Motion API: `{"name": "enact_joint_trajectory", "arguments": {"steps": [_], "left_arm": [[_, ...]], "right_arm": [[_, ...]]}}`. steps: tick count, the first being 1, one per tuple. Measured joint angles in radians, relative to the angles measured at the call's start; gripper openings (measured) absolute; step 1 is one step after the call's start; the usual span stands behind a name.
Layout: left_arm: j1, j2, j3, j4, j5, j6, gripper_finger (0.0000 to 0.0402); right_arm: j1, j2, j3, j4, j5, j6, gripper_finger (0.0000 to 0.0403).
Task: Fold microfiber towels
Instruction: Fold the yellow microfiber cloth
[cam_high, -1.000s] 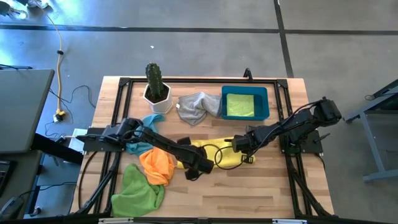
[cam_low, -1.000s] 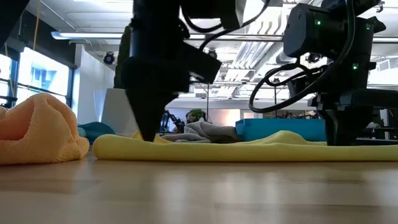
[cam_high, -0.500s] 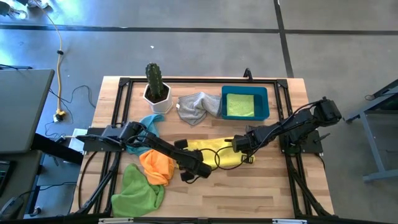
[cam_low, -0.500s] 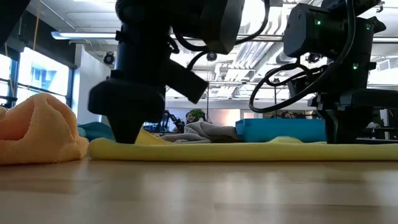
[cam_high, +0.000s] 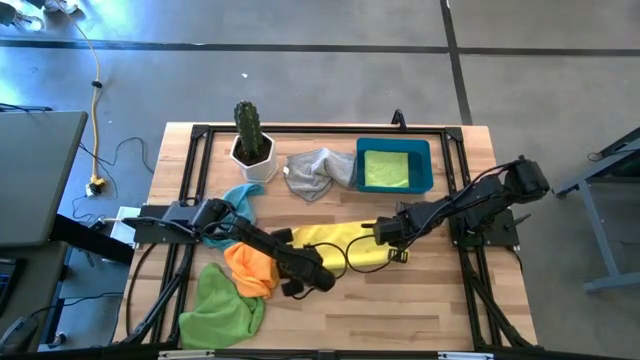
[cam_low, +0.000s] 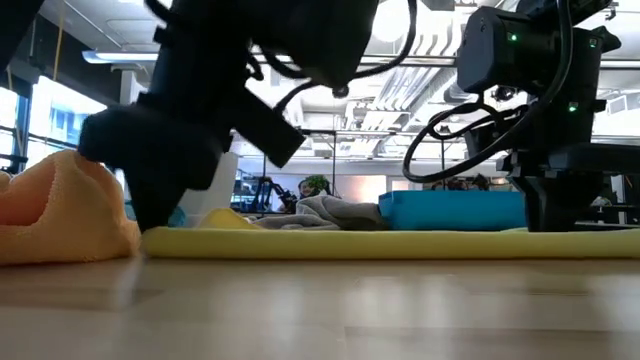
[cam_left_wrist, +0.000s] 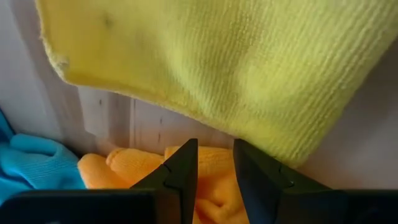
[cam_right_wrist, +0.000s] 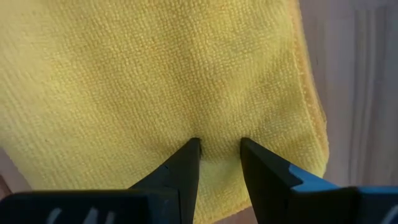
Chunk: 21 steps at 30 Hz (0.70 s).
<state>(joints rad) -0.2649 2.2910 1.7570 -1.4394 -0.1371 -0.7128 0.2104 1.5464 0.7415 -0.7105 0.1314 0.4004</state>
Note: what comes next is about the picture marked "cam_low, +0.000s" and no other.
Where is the grey microfiber towel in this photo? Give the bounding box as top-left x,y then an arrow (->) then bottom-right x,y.
252,194 -> 391,232

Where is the orange microfiber towel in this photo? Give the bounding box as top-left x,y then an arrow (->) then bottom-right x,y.
0,149 -> 142,266

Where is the blue plastic bin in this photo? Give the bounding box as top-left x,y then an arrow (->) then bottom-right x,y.
378,189 -> 527,232

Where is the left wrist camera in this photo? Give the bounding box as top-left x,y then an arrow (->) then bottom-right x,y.
222,87 -> 307,170

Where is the green potted plant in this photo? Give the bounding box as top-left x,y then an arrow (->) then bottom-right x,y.
303,173 -> 332,197

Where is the yellow microfiber towel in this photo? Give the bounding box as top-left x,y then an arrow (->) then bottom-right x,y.
141,207 -> 640,261

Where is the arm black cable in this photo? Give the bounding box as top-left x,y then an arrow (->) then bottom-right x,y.
247,0 -> 419,116
402,0 -> 574,185

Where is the black lab rig frame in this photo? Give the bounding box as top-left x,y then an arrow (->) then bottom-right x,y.
259,128 -> 339,201

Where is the long ceiling light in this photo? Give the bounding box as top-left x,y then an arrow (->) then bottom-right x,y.
82,49 -> 160,65

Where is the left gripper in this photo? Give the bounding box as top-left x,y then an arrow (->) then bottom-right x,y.
79,104 -> 224,232

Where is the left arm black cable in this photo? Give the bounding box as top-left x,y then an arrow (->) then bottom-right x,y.
247,0 -> 419,116

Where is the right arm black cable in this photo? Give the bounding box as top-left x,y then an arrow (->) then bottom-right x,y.
402,0 -> 574,185

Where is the white hexagonal planter pot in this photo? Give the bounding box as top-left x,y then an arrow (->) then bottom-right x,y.
177,152 -> 240,229

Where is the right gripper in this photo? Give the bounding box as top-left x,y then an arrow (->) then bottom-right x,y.
499,143 -> 640,232

